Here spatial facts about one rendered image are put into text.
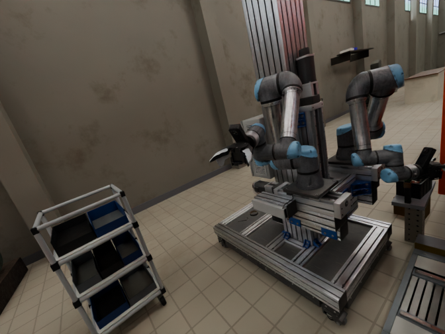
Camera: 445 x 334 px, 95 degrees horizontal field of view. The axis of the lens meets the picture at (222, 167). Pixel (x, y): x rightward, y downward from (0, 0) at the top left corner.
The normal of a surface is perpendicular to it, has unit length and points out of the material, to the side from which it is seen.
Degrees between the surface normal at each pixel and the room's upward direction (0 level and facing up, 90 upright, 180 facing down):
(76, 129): 90
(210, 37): 90
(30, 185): 90
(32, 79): 90
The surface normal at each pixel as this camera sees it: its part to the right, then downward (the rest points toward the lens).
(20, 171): 0.58, 0.09
